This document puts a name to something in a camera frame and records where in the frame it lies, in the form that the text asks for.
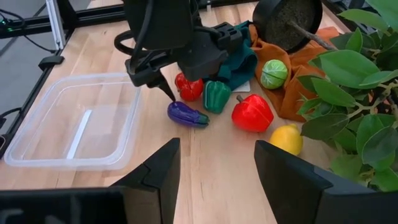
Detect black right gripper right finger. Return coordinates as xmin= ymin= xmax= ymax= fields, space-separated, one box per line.
xmin=254 ymin=140 xmax=334 ymax=224

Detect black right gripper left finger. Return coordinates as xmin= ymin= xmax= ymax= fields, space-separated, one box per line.
xmin=110 ymin=138 xmax=182 ymax=224

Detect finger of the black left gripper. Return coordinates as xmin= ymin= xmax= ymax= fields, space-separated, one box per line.
xmin=148 ymin=70 xmax=177 ymax=102
xmin=178 ymin=33 xmax=229 ymax=83

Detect red toy tomato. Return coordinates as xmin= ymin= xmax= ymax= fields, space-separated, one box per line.
xmin=174 ymin=72 xmax=205 ymax=102

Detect purple toy eggplant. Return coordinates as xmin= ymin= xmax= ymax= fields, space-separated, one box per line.
xmin=167 ymin=101 xmax=210 ymax=129

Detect green toy bell pepper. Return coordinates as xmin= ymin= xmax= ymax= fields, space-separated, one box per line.
xmin=202 ymin=80 xmax=233 ymax=115

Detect yellow toy lemon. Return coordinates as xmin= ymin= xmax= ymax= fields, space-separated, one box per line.
xmin=269 ymin=123 xmax=304 ymax=156

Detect light green toy cabbage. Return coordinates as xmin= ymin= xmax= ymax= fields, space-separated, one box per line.
xmin=260 ymin=58 xmax=289 ymax=91

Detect red toy bell pepper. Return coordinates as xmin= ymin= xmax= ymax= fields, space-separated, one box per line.
xmin=231 ymin=94 xmax=275 ymax=134

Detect clear plastic tupperware container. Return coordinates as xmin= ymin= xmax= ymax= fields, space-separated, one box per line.
xmin=3 ymin=72 xmax=142 ymax=172

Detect dark green cloth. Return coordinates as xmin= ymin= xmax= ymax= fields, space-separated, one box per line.
xmin=201 ymin=20 xmax=259 ymax=92

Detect small white card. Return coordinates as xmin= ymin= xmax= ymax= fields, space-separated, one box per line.
xmin=231 ymin=80 xmax=252 ymax=94

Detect orange cloth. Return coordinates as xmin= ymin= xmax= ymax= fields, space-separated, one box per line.
xmin=248 ymin=24 xmax=341 ymax=123

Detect black plant pot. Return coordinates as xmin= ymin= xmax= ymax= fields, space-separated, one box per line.
xmin=252 ymin=0 xmax=324 ymax=55

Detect black table clamp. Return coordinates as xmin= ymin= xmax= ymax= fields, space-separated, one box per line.
xmin=38 ymin=55 xmax=65 ymax=72

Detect artificial green leafy plant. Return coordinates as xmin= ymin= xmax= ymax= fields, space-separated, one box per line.
xmin=289 ymin=0 xmax=398 ymax=192

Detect black cable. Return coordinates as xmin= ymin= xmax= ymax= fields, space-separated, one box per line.
xmin=0 ymin=8 xmax=58 ymax=54
xmin=113 ymin=29 xmax=138 ymax=57

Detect silver aluminium post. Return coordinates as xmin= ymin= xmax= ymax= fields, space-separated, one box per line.
xmin=45 ymin=0 xmax=67 ymax=51

